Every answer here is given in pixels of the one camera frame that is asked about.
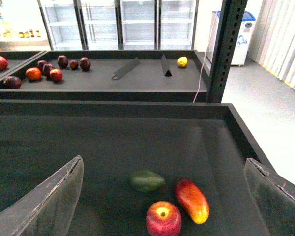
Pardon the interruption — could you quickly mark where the dark plum behind apple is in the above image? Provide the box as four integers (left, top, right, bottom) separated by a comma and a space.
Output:
42, 63, 55, 80

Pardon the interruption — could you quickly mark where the red yellow mango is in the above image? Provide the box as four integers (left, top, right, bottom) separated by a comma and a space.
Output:
174, 178, 210, 224

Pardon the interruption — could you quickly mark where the dark plum left back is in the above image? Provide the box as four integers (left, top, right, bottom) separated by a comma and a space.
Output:
37, 60, 47, 72

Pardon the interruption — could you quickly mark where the orange red fruit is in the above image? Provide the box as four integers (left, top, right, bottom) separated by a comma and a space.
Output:
25, 67, 42, 81

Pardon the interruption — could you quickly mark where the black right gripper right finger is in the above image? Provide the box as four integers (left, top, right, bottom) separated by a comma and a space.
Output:
244, 158, 295, 236

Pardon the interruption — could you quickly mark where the small dark red plum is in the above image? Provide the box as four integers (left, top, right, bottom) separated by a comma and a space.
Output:
69, 59, 79, 70

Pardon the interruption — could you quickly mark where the black display tray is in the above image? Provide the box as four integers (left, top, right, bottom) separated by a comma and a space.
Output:
0, 50, 208, 102
0, 100, 269, 236

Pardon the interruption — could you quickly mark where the far black display tray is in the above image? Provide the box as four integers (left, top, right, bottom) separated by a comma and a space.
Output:
0, 50, 208, 102

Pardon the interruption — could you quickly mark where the red apple in group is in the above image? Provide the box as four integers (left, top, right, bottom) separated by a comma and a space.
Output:
49, 69, 63, 83

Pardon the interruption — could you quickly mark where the green avocado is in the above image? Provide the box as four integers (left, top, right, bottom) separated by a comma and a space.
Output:
130, 170, 165, 193

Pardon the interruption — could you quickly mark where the red apple with yellow top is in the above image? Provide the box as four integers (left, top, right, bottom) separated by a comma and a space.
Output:
146, 201, 182, 236

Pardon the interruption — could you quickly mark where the black triangular divider bar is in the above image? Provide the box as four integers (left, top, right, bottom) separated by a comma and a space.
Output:
161, 54, 172, 77

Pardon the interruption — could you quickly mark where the glass door display fridge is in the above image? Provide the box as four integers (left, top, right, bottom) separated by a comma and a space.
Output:
38, 0, 199, 51

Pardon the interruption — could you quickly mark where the pink cable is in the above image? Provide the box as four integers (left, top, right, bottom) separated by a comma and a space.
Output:
192, 17, 218, 103

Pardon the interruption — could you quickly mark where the dark plum front left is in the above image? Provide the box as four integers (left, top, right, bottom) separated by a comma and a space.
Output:
3, 76, 22, 89

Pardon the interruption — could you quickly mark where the white blue chest freezer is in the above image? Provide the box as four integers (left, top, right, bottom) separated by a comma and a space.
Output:
206, 11, 256, 66

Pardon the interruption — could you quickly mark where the near black display tray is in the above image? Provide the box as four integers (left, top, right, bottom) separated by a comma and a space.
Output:
0, 100, 269, 236

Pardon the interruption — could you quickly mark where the dark plum right back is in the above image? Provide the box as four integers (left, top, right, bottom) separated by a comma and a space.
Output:
80, 57, 91, 72

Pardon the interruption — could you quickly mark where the yellow lemon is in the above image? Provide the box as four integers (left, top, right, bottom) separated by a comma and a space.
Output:
177, 56, 188, 68

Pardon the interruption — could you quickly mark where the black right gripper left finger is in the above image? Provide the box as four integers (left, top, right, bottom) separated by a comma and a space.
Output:
0, 156, 84, 236

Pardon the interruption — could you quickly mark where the dark plum tall back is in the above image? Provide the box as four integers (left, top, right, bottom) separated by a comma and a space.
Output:
57, 55, 68, 69

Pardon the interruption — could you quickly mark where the shelf with bottled goods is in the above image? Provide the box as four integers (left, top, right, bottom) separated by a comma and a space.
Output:
0, 0, 51, 51

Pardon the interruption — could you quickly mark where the black perforated shelf post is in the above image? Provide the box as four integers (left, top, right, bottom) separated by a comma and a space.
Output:
206, 0, 248, 103

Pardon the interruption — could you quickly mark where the far left black tray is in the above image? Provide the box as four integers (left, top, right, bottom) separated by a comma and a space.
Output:
0, 51, 45, 78

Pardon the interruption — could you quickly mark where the black flat divider bar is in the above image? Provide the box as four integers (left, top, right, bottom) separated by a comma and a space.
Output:
112, 57, 140, 80

